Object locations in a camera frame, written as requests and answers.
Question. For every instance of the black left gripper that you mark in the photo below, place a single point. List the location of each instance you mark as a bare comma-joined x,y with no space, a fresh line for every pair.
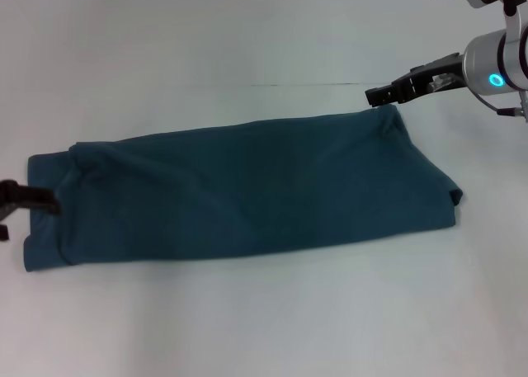
7,195

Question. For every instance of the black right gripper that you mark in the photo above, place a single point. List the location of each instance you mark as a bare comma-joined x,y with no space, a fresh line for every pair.
429,78

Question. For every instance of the teal blue t-shirt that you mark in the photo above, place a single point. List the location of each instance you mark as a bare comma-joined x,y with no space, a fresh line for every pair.
247,187

